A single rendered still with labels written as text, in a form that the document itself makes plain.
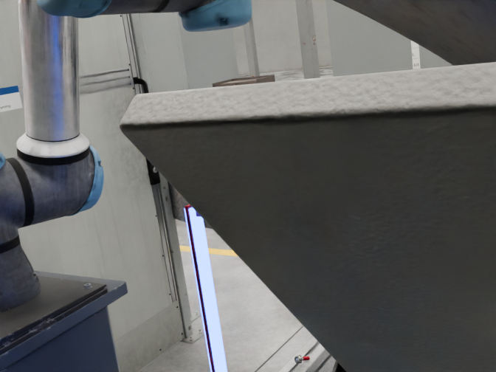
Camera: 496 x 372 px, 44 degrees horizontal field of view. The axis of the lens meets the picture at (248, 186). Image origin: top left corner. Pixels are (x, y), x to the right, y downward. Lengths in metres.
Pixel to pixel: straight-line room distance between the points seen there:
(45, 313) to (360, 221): 0.86
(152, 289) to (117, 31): 1.14
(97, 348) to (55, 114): 0.39
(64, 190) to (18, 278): 0.16
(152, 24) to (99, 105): 8.03
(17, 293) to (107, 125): 1.67
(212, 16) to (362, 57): 6.45
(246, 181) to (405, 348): 0.10
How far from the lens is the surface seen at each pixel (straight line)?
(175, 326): 3.04
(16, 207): 1.03
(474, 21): 0.36
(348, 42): 7.12
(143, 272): 2.82
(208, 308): 0.78
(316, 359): 1.04
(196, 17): 0.64
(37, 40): 0.99
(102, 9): 0.57
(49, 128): 1.03
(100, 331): 1.08
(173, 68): 10.42
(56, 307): 1.00
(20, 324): 0.97
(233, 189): 0.16
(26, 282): 1.05
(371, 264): 0.17
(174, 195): 3.07
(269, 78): 7.59
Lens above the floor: 1.37
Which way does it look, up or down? 13 degrees down
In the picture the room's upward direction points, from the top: 8 degrees counter-clockwise
